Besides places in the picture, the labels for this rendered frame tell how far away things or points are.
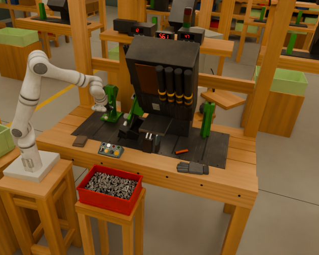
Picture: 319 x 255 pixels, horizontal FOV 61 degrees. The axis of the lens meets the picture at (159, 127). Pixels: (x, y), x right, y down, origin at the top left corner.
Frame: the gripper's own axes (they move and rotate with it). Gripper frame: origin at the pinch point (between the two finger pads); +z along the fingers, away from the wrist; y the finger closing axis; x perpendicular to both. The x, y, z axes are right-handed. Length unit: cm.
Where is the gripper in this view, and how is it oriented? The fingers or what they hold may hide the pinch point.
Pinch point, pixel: (105, 111)
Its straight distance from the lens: 180.3
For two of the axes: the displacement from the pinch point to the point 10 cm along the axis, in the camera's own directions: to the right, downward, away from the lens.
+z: -0.1, 3.9, 9.2
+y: -9.9, -1.5, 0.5
